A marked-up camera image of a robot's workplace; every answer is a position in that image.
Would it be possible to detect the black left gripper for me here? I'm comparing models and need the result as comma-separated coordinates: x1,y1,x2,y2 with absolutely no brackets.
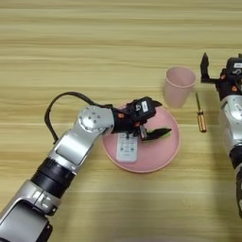
112,98,173,142

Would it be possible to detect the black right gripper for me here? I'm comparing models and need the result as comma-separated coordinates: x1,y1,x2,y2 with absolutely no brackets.
199,52,242,101

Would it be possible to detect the pink plastic cup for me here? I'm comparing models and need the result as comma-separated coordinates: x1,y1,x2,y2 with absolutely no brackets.
163,65,197,110

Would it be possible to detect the screwdriver with amber handle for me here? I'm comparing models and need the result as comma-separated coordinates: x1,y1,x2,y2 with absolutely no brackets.
194,91,208,133

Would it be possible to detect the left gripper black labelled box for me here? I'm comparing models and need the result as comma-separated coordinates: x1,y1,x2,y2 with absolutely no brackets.
130,96,158,122

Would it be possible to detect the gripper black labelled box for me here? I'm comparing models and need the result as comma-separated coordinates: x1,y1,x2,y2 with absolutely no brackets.
226,56,242,77
130,96,158,122

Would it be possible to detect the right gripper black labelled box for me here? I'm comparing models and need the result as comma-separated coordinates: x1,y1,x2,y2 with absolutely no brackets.
226,56,242,77

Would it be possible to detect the pink round plate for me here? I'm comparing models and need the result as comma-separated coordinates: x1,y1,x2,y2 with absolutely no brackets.
101,102,182,174

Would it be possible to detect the white remote control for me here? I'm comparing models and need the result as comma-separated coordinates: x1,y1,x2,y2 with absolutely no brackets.
115,131,139,164

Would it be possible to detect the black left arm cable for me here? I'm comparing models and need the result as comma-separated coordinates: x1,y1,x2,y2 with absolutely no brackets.
43,91,112,145

